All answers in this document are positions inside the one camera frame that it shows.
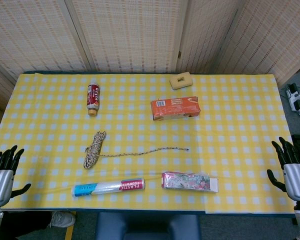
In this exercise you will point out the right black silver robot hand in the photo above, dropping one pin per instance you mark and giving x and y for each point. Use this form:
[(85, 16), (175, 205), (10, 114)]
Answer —
[(296, 180)]

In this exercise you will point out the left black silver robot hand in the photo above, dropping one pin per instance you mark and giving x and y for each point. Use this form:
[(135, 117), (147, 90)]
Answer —
[(1, 180)]

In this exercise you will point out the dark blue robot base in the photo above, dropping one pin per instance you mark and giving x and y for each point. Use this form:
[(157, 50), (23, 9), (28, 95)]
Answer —
[(147, 226)]

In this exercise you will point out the plastic food wrap roll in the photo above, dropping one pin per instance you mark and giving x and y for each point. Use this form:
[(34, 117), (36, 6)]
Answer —
[(110, 188)]

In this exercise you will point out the white sneaker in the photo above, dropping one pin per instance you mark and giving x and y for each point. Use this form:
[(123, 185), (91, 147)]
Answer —
[(63, 219)]

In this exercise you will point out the white power strip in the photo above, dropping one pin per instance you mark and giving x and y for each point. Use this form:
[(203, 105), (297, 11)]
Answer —
[(295, 98)]

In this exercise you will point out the yellow white checkered tablecloth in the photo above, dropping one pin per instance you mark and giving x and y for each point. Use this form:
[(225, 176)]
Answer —
[(215, 140)]

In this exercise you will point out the floral print carton box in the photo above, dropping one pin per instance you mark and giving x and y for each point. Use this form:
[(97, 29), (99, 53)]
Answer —
[(187, 182)]

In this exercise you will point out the red seasoning bottle yellow cap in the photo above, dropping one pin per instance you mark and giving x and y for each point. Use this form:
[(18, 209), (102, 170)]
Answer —
[(93, 98)]

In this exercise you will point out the orange cardboard snack box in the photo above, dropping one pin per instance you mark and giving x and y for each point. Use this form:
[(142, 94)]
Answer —
[(175, 107)]

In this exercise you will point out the yellow sponge with hole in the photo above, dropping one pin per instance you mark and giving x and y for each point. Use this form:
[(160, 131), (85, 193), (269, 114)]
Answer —
[(181, 81)]

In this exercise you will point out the brass screen hinge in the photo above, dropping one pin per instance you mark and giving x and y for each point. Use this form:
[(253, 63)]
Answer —
[(179, 55)]

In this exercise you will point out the woven folding screen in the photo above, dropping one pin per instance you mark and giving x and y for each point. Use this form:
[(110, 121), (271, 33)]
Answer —
[(127, 37)]

